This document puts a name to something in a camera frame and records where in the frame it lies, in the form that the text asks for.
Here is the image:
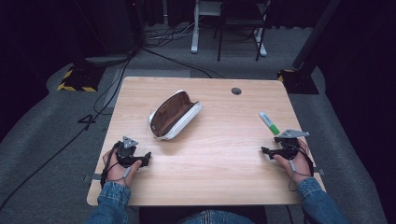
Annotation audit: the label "white desk frame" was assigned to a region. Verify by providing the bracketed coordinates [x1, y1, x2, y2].
[190, 0, 268, 58]

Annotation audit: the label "person's right hand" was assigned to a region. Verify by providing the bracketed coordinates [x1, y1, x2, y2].
[274, 139, 313, 185]

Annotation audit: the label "white green marker pen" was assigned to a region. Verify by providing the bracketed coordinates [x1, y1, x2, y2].
[258, 111, 281, 136]

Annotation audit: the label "right gripper grey cord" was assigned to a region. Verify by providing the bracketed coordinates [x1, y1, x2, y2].
[287, 159, 312, 192]

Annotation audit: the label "person's legs in jeans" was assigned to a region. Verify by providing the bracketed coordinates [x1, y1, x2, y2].
[177, 208, 257, 224]

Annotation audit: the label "bundle of floor cables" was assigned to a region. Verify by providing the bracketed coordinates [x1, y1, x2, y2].
[144, 21, 201, 49]

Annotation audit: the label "person's left hand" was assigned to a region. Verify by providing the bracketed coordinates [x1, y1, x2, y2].
[102, 149, 143, 188]

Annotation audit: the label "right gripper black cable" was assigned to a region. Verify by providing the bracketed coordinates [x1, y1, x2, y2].
[292, 143, 315, 178]

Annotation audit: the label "black slanted stand post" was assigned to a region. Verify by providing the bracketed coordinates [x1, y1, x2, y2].
[291, 0, 344, 71]

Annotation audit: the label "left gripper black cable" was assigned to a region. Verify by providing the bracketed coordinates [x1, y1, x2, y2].
[100, 141, 121, 189]

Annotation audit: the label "black chair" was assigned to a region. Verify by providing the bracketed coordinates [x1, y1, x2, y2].
[214, 0, 273, 63]

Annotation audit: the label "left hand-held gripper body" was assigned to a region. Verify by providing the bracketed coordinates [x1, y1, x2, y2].
[115, 135, 144, 166]

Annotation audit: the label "long black floor cable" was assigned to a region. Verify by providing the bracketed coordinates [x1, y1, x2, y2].
[0, 46, 138, 213]

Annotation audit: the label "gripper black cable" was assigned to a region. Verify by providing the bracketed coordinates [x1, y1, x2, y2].
[100, 141, 121, 189]
[292, 143, 315, 178]

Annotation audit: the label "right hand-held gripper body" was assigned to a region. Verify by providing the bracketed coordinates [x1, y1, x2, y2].
[274, 129, 310, 161]

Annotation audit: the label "striped black stand base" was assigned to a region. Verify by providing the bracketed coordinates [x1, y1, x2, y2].
[277, 68, 320, 95]
[56, 64, 106, 93]

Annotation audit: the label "white pencil case brown lining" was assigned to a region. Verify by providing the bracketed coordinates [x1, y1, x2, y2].
[148, 90, 203, 142]

